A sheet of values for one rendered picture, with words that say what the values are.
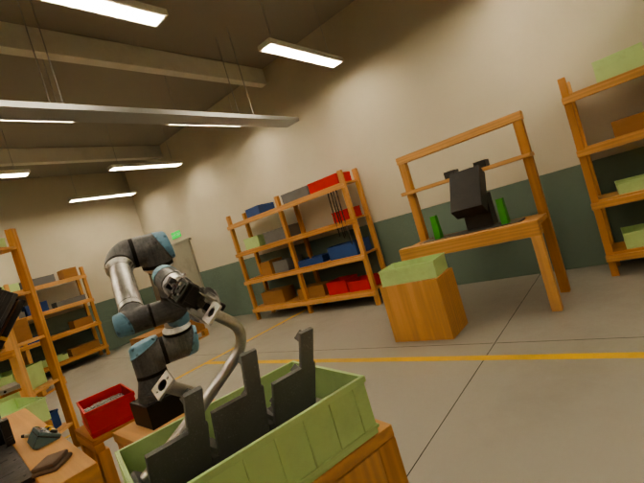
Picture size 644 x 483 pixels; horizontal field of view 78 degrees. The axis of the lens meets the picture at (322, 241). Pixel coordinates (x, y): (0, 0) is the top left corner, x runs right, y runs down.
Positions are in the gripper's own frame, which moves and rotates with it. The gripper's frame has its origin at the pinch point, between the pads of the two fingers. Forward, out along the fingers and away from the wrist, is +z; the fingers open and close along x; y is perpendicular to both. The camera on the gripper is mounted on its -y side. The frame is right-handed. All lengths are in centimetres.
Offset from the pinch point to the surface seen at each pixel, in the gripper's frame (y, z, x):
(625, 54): -274, -44, 388
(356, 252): -386, -336, 143
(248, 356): -9.5, 8.6, -4.7
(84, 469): -11, -32, -62
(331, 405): -32.0, 22.1, -5.7
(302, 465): -29.0, 25.1, -20.8
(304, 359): -27.1, 9.9, 0.6
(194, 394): 1.0, 11.2, -16.8
